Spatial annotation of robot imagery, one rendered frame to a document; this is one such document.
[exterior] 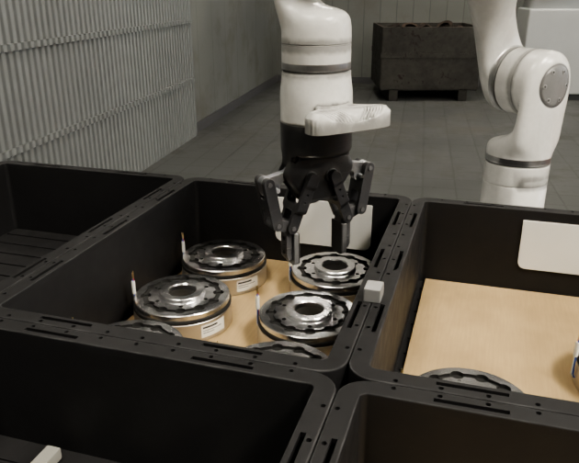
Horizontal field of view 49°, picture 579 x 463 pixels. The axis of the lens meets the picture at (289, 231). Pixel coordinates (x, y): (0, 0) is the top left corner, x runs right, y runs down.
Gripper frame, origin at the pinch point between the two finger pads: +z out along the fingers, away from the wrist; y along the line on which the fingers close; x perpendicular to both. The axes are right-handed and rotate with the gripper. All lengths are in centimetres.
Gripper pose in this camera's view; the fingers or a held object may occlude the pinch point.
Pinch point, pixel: (315, 244)
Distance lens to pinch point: 71.5
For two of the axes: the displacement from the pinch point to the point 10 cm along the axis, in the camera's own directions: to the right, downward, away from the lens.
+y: -8.8, 1.9, -4.4
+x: 4.7, 3.2, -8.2
